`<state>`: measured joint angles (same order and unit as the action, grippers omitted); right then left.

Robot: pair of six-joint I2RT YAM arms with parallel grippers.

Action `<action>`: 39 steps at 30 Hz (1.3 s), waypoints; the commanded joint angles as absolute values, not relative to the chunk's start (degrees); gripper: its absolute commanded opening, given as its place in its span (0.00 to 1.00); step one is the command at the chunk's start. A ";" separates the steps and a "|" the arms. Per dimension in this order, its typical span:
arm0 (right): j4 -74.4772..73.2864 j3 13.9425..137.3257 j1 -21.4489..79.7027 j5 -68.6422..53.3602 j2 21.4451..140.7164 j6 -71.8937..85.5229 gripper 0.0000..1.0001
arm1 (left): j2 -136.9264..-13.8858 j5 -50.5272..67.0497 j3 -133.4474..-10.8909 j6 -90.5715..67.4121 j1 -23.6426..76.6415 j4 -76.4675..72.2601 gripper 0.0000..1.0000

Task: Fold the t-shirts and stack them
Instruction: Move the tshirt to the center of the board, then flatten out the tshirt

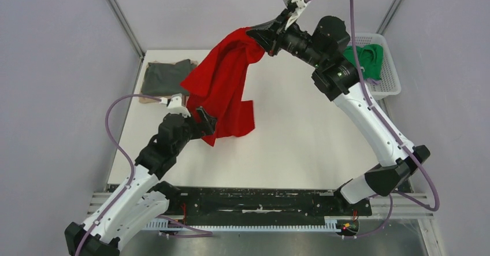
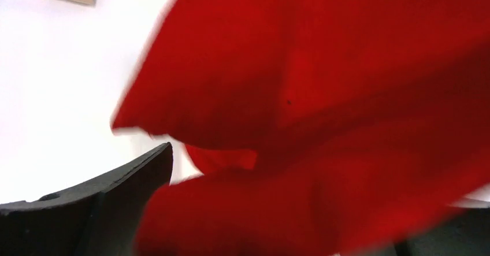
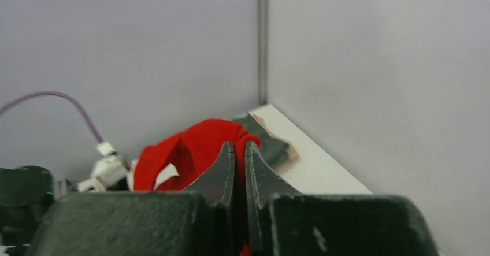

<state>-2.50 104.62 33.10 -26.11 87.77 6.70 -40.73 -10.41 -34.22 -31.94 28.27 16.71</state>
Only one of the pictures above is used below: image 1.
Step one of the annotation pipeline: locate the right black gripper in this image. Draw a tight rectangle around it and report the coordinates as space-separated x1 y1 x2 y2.
248 8 326 69

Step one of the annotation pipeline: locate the red t-shirt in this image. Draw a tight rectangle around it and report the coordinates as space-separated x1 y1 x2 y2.
180 27 265 146

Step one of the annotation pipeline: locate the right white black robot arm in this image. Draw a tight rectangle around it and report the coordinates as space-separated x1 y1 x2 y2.
246 9 430 214

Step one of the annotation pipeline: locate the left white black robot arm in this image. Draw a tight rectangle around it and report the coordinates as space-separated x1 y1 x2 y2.
65 107 217 255

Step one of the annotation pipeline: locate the folded dark grey t-shirt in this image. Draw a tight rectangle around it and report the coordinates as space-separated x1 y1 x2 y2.
140 59 198 97

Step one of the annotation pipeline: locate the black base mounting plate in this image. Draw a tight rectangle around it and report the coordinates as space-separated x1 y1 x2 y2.
164 186 372 227

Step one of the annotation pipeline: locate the green t-shirt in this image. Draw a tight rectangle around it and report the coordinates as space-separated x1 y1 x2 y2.
343 44 384 84

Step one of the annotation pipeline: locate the white plastic basket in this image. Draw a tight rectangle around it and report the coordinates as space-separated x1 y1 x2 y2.
355 32 401 100

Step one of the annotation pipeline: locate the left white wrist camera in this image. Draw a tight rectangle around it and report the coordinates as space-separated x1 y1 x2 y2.
159 94 191 118

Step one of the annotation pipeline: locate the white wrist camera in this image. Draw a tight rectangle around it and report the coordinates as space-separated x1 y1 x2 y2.
283 0 308 30
159 94 191 118

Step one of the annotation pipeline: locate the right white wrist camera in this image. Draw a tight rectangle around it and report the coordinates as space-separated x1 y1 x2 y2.
283 0 308 30

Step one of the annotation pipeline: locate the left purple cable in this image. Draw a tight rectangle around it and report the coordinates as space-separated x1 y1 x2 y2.
73 94 213 256

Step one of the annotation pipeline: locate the white slotted cable duct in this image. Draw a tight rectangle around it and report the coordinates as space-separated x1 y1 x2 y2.
142 218 359 233

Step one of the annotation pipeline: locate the aluminium frame rail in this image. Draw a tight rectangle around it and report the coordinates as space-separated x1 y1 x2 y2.
86 192 434 220

